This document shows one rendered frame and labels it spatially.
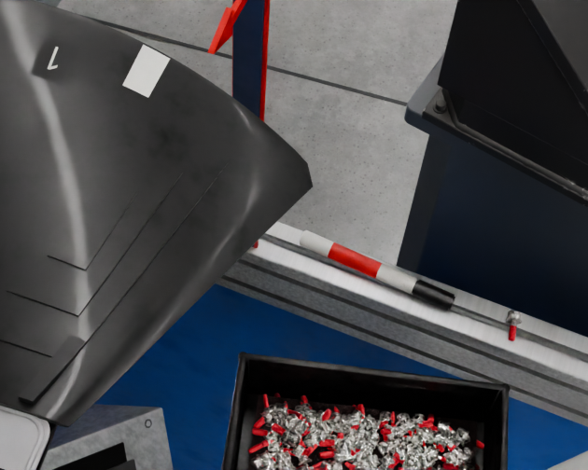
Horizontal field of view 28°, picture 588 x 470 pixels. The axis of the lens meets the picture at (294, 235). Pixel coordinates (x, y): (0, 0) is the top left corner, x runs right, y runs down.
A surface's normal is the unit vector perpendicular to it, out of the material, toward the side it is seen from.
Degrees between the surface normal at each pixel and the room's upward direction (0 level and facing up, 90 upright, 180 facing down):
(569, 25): 44
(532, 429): 90
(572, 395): 90
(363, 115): 0
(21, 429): 0
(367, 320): 90
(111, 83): 16
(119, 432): 50
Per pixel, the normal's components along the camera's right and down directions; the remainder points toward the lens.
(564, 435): -0.37, 0.78
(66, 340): 0.21, -0.56
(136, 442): 0.74, -0.07
